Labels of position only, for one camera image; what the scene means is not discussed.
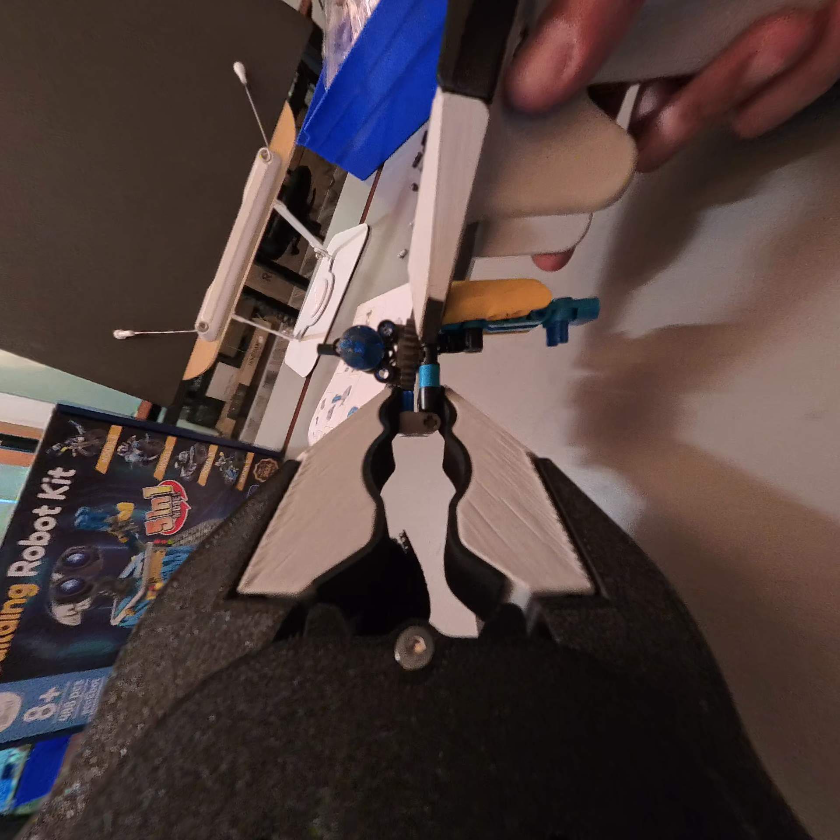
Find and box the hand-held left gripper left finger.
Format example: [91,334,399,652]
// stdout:
[237,389,397,598]

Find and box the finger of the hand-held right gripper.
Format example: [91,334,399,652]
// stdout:
[407,87,494,337]

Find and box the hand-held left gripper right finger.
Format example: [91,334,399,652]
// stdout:
[441,389,599,602]

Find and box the blue yellow brick assembly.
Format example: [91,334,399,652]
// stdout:
[440,276,602,355]

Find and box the black grey gear assembly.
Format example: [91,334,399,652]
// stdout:
[315,319,447,437]

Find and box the grey desk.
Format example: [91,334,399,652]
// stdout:
[256,92,840,840]

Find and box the person's right hand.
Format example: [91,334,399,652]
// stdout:
[506,0,840,174]

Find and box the blue storage bin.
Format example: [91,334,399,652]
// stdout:
[298,0,450,182]

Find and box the open instruction booklet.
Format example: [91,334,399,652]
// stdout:
[283,283,421,454]

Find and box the clear plastic parts bag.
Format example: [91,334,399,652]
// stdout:
[322,0,382,80]

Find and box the dark blue toy box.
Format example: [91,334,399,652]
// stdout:
[0,403,283,756]

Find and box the black panel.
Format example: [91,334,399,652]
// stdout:
[0,0,313,408]

